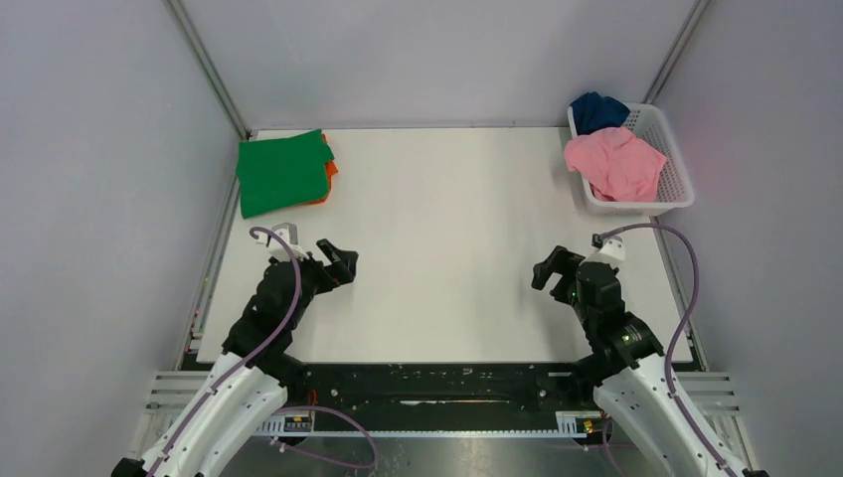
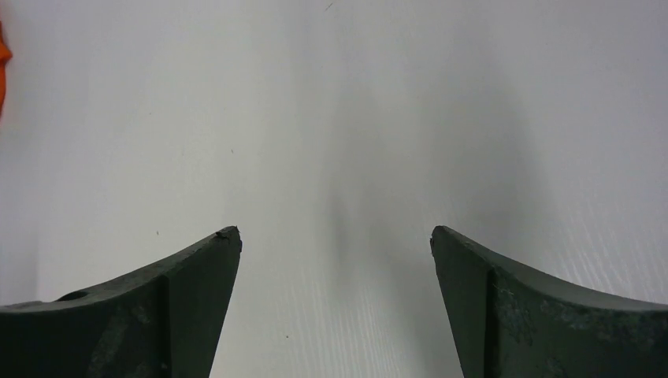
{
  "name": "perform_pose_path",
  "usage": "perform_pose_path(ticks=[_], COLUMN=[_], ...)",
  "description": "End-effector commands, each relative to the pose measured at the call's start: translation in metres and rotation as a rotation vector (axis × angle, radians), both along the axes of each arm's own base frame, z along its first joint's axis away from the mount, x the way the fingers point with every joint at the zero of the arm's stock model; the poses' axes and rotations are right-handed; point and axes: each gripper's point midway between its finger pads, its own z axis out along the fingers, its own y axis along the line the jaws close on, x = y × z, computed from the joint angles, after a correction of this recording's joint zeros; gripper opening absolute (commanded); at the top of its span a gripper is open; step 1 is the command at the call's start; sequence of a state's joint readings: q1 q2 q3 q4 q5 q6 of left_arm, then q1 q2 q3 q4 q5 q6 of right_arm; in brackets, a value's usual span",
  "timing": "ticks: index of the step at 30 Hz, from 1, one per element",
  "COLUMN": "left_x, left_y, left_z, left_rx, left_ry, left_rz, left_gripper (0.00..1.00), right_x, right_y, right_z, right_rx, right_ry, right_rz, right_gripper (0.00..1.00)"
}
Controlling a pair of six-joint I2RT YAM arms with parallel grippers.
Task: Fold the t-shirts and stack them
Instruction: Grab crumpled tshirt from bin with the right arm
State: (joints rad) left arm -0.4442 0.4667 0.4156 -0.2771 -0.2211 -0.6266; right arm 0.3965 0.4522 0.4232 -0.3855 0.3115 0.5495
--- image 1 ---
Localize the pink t shirt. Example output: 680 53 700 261
564 127 667 202

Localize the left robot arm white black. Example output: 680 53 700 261
111 233 359 476

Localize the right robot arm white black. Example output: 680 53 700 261
531 239 757 476

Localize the orange folded t shirt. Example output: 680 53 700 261
305 129 338 205

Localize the green folded t shirt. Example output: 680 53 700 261
236 131 309 219

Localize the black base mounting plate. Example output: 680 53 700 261
286 363 602 419

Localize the white plastic laundry basket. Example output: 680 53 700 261
576 101 695 217

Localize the dark blue t shirt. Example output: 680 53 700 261
570 91 630 134

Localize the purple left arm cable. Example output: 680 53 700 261
144 227 380 477

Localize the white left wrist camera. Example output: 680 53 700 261
251 223 308 261

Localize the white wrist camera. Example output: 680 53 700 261
251 223 308 261
590 236 626 268

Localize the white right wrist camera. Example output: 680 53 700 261
590 236 626 268

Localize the aluminium frame rail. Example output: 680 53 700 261
146 372 740 438

